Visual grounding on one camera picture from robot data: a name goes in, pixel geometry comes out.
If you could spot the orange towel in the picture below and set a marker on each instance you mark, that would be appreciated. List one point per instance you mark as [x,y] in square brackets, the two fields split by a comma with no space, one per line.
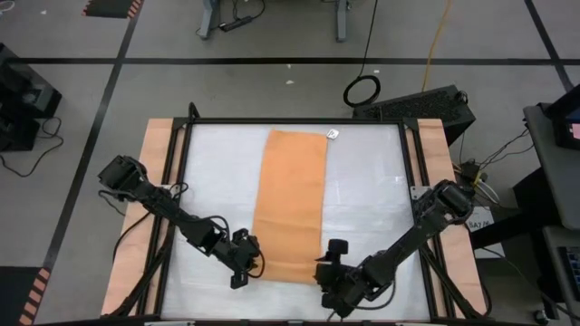
[290,204]

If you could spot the black power strip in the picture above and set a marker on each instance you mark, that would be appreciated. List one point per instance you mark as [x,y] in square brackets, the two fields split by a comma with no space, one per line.
[235,23]

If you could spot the black desk base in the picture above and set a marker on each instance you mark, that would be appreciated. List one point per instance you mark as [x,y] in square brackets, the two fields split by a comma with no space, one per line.
[521,226]

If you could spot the black computer tower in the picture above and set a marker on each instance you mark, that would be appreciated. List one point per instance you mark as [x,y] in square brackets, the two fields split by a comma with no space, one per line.
[430,108]

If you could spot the black yellow connector box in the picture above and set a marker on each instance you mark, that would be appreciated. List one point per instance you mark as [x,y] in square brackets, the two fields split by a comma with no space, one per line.
[469,171]

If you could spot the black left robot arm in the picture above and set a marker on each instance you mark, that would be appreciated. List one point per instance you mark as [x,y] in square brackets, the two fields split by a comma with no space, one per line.
[181,222]

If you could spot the grey desk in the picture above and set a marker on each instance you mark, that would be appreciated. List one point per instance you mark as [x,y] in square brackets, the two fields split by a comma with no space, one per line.
[553,181]

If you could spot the black orange striped mat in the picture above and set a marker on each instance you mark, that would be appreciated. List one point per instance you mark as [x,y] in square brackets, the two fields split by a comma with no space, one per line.
[18,294]
[109,8]

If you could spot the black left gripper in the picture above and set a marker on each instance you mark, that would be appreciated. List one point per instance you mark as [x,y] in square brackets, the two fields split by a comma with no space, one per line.
[244,256]

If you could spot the white paper sheet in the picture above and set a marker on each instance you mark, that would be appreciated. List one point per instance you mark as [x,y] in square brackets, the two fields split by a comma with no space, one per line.
[482,222]

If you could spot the black caster wheel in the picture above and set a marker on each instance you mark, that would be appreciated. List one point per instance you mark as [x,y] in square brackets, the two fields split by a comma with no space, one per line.
[540,315]

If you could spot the black metal table frame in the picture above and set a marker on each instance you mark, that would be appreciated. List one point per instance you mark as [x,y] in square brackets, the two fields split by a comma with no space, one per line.
[217,121]

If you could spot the black laptop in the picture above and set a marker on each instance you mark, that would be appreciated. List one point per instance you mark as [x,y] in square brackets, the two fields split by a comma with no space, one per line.
[572,271]

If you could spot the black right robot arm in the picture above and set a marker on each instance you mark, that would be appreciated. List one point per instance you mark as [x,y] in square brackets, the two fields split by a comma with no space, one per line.
[408,240]

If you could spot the black monitor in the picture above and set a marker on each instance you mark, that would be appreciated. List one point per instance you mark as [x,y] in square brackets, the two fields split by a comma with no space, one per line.
[564,117]

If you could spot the grey desk leg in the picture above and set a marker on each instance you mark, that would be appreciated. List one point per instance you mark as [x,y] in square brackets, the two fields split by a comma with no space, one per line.
[341,22]
[209,20]

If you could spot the black equipment stack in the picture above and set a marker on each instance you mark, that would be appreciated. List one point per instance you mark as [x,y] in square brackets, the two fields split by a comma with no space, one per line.
[22,99]

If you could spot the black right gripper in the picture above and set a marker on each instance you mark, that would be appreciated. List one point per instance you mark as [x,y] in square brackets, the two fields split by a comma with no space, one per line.
[344,285]

